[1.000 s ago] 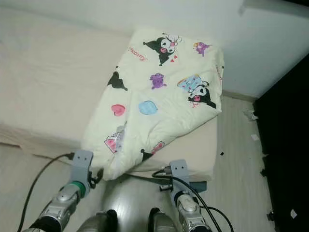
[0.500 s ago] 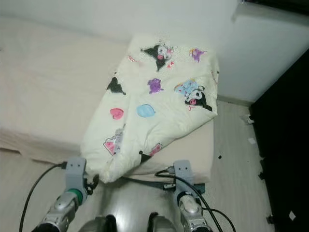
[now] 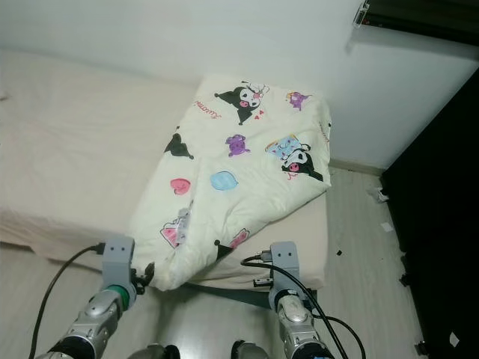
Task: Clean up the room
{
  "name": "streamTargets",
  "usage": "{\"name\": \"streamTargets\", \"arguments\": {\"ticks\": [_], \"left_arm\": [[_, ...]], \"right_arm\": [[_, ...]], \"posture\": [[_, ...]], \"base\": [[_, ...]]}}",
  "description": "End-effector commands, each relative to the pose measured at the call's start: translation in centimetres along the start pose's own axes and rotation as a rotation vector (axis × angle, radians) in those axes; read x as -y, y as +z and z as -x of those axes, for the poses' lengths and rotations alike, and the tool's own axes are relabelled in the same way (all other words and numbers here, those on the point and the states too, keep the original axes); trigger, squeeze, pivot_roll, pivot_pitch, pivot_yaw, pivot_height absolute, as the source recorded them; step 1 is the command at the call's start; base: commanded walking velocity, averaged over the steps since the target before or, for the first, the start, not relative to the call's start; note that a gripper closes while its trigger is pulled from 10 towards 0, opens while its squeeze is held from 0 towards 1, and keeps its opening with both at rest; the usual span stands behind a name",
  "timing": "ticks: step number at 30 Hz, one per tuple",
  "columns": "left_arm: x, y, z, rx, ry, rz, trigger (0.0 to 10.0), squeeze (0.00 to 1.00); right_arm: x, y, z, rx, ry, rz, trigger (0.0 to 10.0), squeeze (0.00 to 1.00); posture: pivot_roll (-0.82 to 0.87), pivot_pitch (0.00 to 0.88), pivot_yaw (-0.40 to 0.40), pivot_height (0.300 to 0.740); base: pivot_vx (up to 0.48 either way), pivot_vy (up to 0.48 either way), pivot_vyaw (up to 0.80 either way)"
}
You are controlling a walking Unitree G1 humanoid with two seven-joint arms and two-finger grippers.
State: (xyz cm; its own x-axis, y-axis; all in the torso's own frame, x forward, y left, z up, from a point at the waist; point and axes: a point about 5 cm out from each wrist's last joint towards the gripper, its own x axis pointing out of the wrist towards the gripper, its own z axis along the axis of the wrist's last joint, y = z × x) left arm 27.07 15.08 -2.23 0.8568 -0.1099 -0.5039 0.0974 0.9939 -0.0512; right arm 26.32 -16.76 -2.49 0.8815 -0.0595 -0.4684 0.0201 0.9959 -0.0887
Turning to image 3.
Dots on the cream cartoon print quilt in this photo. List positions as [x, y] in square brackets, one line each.
[232, 209]

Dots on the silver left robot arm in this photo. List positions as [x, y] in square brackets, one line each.
[97, 321]

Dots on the clear plastic wrapper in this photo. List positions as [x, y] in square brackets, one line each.
[182, 226]

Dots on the grey right robot leg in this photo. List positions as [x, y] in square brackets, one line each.
[253, 350]

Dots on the small white paper scrap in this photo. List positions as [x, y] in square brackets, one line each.
[454, 338]
[387, 227]

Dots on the beige sheeted mattress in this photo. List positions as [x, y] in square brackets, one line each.
[67, 149]

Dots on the black foam floor mat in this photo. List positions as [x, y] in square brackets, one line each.
[441, 224]

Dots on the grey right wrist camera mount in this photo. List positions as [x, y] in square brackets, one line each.
[284, 263]

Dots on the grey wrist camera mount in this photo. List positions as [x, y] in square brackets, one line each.
[284, 263]
[118, 258]

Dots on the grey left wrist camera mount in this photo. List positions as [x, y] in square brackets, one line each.
[118, 258]

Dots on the black wall shelf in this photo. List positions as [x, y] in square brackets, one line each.
[419, 13]

